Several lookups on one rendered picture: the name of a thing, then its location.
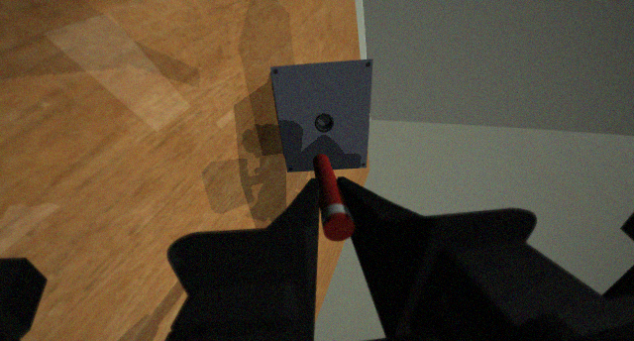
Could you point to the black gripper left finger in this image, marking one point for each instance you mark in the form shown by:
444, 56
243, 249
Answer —
285, 250

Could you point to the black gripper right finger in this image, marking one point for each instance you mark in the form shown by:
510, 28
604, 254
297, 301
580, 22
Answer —
397, 247

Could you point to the grey sloped panel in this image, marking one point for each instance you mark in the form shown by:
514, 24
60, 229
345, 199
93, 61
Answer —
323, 108

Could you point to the red cylindrical peg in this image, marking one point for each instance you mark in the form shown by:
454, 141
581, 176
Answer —
337, 221

